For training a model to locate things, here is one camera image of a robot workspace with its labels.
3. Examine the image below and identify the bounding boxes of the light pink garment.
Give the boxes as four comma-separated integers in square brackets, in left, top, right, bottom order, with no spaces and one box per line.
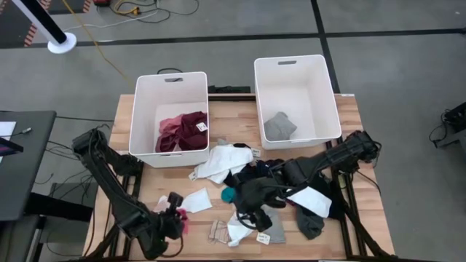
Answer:
[152,195,174,215]

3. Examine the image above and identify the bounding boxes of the white sock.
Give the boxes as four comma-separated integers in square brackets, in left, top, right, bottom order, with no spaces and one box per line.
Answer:
[181,187,213,215]

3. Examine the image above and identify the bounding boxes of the teal sock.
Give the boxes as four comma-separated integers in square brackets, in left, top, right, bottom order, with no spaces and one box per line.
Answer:
[221,186,237,205]

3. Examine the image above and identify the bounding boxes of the mauve knit garment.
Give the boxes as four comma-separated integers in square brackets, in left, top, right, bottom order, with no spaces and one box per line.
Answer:
[155,131,180,154]

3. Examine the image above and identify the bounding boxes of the light grey garment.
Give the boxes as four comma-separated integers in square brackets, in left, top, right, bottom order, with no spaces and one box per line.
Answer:
[263,111,299,142]

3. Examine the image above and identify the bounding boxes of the rose pink garment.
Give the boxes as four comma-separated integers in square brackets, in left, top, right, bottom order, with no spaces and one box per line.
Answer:
[158,114,185,136]

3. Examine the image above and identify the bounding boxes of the white perforated plastic bin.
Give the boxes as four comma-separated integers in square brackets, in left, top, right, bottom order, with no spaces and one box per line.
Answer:
[128,71,211,168]
[253,54,342,151]

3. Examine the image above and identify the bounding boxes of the beige striped sock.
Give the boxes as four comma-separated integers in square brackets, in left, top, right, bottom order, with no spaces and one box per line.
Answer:
[207,219,231,245]

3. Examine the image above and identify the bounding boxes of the dark grey garment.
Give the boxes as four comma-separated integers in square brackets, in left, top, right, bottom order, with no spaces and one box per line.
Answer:
[295,204,326,241]

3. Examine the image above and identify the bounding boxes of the navy blue garment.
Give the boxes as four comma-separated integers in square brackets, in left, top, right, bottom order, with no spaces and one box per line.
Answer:
[236,159,288,183]

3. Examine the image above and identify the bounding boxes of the white folded garment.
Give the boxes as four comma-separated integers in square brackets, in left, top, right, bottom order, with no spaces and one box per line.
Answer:
[287,186,333,219]

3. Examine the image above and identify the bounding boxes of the white waffle-knit towel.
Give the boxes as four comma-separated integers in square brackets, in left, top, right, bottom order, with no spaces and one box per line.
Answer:
[194,143,255,185]

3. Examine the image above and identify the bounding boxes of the black garment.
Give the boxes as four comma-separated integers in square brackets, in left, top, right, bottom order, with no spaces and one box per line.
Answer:
[316,172,347,221]

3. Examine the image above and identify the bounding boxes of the black desk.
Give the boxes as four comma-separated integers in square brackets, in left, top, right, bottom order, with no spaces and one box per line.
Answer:
[0,110,58,222]

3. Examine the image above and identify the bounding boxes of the black flat device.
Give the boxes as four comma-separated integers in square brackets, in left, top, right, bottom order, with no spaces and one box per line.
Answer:
[0,137,25,157]

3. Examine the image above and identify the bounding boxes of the white paper sheet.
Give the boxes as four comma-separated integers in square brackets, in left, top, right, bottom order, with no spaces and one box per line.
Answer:
[0,121,17,138]

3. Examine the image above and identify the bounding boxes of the white pole with round base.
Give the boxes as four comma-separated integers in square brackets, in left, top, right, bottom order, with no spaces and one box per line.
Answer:
[10,0,78,55]

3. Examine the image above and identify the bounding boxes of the hazard striped floor mat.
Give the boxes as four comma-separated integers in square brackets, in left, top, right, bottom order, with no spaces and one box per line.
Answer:
[0,0,52,48]

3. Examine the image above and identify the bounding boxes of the black aluminium table frame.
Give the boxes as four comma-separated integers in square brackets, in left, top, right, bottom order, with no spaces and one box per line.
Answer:
[82,93,398,262]

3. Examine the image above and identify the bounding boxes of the black cable loop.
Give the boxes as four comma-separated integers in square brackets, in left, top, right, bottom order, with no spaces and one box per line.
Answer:
[156,67,184,76]

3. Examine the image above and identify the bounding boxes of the white floor cable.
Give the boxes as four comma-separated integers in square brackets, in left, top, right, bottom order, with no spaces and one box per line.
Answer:
[65,9,159,32]

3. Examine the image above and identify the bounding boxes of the black floor cables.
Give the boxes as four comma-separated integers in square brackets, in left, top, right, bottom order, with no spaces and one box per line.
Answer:
[119,0,200,25]

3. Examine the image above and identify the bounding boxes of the black equipment with cables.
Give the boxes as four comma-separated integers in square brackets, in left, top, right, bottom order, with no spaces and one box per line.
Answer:
[428,101,466,148]

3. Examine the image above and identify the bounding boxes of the yellow cable coil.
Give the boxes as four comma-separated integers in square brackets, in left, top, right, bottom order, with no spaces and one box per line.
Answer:
[112,0,141,16]

